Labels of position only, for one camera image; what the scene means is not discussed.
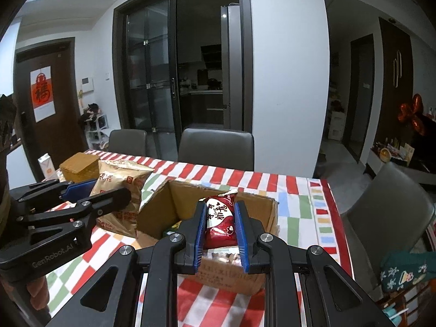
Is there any person left hand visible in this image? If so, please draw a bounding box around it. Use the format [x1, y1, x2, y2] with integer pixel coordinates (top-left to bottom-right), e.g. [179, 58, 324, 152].
[1, 276, 50, 311]

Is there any grey chair far left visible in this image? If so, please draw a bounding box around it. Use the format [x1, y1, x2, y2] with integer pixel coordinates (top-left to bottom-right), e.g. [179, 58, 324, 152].
[107, 129, 146, 156]

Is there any red white snack packet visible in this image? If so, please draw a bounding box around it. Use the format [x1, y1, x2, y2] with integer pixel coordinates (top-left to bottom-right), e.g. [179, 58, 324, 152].
[204, 192, 237, 250]

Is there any grey chair right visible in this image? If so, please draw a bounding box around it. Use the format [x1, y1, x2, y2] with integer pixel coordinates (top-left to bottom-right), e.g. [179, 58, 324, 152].
[341, 162, 435, 301]

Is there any white wall intercom panel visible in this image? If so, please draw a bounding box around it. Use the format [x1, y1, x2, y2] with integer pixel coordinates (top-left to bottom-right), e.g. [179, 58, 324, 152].
[81, 78, 94, 93]

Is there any black glass sliding door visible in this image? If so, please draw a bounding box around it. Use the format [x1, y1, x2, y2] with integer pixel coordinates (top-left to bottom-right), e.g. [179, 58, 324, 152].
[112, 0, 253, 160]

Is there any red fu door poster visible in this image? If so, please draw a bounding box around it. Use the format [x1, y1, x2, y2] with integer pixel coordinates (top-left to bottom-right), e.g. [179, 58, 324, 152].
[29, 66, 55, 123]

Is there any grey chair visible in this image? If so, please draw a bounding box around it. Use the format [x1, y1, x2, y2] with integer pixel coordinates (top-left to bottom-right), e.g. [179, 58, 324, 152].
[341, 162, 435, 301]
[178, 128, 254, 171]
[107, 129, 146, 156]

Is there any green christmas cushion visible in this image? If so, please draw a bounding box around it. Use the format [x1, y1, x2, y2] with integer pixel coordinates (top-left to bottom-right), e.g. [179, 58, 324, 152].
[380, 251, 436, 293]

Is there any woven rattan box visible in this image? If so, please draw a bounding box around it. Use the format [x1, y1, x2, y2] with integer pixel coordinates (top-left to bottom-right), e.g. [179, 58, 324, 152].
[60, 153, 99, 183]

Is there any red bow balloon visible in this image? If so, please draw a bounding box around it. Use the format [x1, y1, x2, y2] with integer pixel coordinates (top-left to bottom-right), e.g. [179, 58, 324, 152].
[397, 94, 425, 136]

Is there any grey chair far middle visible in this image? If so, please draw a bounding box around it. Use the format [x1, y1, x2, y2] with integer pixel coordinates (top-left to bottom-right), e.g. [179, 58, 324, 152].
[178, 128, 254, 171]

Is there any colourful checked tablecloth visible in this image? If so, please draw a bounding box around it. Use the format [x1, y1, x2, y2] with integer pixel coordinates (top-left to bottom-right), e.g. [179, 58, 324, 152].
[47, 151, 353, 326]

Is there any tan fortune biscuit bag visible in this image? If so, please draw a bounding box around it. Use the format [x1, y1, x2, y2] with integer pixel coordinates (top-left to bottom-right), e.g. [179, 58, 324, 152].
[90, 159, 153, 238]

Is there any dark wooden door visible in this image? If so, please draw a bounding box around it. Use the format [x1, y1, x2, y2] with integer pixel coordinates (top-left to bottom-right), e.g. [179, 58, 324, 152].
[13, 38, 88, 181]

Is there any brown cardboard box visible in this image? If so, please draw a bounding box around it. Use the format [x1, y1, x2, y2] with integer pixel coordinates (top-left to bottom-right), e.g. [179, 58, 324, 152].
[137, 180, 278, 295]

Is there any orange juice carton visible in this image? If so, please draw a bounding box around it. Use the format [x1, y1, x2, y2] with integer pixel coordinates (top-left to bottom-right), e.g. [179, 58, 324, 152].
[38, 153, 58, 180]

